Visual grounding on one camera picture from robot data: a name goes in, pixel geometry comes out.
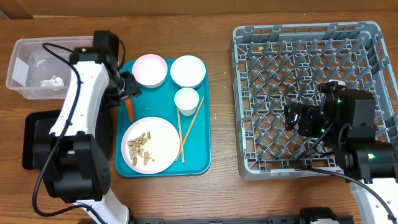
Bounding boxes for orange carrot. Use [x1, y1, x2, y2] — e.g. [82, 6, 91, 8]
[124, 99, 134, 123]

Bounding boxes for grey dishwasher rack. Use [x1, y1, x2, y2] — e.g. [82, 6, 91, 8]
[230, 21, 397, 180]

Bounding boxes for pink plate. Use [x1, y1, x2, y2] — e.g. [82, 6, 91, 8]
[121, 117, 180, 175]

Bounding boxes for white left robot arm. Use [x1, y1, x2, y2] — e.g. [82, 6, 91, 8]
[32, 30, 141, 223]

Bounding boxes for black tray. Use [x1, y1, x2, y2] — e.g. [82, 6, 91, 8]
[22, 110, 113, 170]

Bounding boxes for white tissue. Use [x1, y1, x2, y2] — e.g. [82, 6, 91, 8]
[40, 75, 65, 91]

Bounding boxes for wooden chopstick right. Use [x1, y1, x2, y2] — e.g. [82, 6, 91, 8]
[183, 96, 205, 146]

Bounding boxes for wooden chopstick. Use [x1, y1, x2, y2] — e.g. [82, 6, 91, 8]
[183, 96, 205, 146]
[176, 108, 185, 164]

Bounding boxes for pink bowl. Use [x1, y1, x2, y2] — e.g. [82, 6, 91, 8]
[132, 54, 168, 88]

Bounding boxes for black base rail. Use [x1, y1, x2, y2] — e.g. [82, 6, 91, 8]
[128, 207, 354, 224]

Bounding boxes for teal serving tray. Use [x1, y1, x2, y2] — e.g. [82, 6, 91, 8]
[114, 75, 211, 177]

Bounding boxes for peanut shell scraps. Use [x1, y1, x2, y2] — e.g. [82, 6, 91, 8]
[127, 131, 155, 167]

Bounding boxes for white cup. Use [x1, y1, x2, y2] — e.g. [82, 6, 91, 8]
[174, 88, 199, 116]

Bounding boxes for wooden chopstick left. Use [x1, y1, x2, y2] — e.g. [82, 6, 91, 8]
[176, 108, 185, 164]

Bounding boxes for white bowl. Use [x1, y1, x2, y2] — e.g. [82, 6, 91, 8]
[170, 55, 206, 88]

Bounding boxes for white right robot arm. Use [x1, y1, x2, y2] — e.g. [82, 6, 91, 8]
[284, 88, 397, 223]

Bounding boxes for clear plastic bin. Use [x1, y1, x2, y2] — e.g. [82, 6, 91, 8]
[6, 36, 93, 100]

